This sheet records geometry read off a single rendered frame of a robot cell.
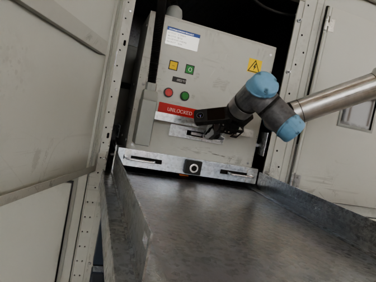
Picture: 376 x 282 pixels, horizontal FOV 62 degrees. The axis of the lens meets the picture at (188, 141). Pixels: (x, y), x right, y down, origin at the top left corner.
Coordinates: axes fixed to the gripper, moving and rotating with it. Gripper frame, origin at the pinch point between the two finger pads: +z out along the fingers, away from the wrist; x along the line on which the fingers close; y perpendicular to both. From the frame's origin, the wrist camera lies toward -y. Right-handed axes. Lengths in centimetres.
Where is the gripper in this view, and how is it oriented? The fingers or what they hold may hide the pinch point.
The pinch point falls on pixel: (205, 135)
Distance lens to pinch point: 110.4
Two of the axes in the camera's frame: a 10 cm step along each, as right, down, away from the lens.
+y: 9.4, 1.7, 3.0
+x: 0.3, -9.0, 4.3
